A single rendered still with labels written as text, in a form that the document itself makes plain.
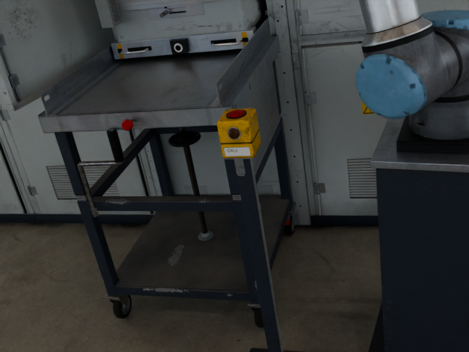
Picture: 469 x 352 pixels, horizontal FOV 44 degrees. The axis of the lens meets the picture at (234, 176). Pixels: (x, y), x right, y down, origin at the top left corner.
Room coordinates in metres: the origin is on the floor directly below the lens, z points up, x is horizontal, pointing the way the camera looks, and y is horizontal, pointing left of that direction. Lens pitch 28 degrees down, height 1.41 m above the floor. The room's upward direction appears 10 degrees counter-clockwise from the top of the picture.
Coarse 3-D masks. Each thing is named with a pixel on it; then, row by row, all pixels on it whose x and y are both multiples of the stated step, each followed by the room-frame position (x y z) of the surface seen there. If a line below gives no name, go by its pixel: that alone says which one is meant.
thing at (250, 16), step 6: (246, 0) 2.02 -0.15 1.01; (252, 0) 2.09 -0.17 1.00; (258, 0) 2.17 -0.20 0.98; (264, 0) 2.25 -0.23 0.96; (246, 6) 2.00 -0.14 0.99; (252, 6) 2.07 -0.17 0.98; (258, 6) 2.16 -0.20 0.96; (264, 6) 2.24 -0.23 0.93; (174, 12) 2.07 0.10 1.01; (180, 12) 2.06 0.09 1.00; (246, 12) 2.00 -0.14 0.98; (252, 12) 2.06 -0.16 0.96; (258, 12) 2.15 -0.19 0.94; (264, 12) 2.23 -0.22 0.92; (246, 18) 1.98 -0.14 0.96; (252, 18) 2.05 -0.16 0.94; (258, 18) 2.14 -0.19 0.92; (246, 24) 1.97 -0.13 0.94; (252, 24) 2.04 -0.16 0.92
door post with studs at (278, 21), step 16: (272, 0) 2.12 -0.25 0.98; (272, 16) 2.13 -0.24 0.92; (272, 32) 2.13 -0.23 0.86; (288, 48) 2.11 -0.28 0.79; (288, 64) 2.11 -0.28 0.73; (288, 80) 2.12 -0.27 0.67; (288, 96) 2.12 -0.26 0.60; (288, 112) 2.12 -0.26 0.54; (304, 192) 2.11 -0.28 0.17; (304, 208) 2.11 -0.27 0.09; (304, 224) 2.12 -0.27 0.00
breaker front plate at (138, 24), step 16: (128, 0) 2.10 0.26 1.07; (224, 0) 1.98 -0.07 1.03; (240, 0) 1.97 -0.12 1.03; (128, 16) 2.10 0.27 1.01; (144, 16) 2.08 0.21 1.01; (176, 16) 2.04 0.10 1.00; (192, 16) 2.03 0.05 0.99; (208, 16) 2.01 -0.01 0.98; (224, 16) 1.99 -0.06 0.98; (240, 16) 1.97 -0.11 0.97; (128, 32) 2.11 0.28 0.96; (144, 32) 2.09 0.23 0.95; (160, 32) 2.07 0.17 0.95; (176, 32) 2.05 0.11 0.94; (192, 32) 2.03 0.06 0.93; (208, 32) 2.01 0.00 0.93
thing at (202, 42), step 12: (180, 36) 2.04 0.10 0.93; (192, 36) 2.02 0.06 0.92; (204, 36) 2.00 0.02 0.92; (216, 36) 1.99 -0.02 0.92; (228, 36) 1.97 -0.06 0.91; (132, 48) 2.10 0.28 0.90; (144, 48) 2.08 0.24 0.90; (156, 48) 2.07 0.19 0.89; (168, 48) 2.05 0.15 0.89; (192, 48) 2.02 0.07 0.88; (204, 48) 2.00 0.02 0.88; (216, 48) 1.99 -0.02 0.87; (228, 48) 1.98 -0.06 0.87
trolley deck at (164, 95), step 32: (128, 64) 2.09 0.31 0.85; (160, 64) 2.02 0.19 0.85; (192, 64) 1.94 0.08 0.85; (224, 64) 1.88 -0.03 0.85; (256, 64) 1.81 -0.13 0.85; (96, 96) 1.78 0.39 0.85; (128, 96) 1.72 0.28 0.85; (160, 96) 1.67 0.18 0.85; (192, 96) 1.62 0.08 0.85; (64, 128) 1.66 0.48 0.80; (96, 128) 1.62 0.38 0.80
